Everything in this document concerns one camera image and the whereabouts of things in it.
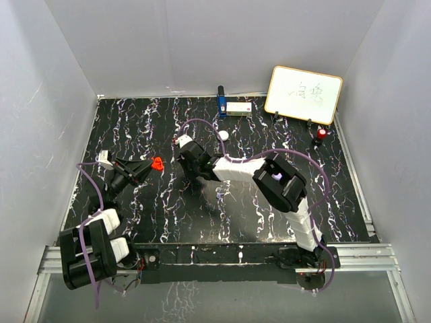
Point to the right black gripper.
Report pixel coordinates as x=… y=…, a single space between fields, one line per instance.
x=184 y=161

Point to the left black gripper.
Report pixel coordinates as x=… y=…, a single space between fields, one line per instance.
x=133 y=171

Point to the red earbud charging case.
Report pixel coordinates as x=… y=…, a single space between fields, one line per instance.
x=157 y=164

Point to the white earbud charging case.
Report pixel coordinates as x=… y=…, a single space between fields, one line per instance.
x=224 y=135

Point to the purple earbud charging case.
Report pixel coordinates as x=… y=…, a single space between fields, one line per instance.
x=277 y=177

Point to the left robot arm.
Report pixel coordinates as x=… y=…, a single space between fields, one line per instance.
x=88 y=253

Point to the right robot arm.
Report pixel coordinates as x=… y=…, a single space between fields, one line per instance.
x=279 y=182

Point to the blue black marker device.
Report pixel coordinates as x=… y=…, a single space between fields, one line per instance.
x=221 y=100

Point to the white green carton box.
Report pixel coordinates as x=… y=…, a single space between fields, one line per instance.
x=239 y=109

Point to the red emergency stop button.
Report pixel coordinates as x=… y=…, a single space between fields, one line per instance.
x=320 y=135

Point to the yellow framed whiteboard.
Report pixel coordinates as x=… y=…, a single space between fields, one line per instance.
x=303 y=95

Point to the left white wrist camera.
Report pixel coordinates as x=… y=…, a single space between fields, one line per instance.
x=104 y=159

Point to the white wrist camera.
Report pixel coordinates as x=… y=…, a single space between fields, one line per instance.
x=104 y=159
x=182 y=140

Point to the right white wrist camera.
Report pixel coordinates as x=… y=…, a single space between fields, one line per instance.
x=182 y=140

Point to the black front base frame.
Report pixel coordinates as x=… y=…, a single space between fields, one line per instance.
x=225 y=262

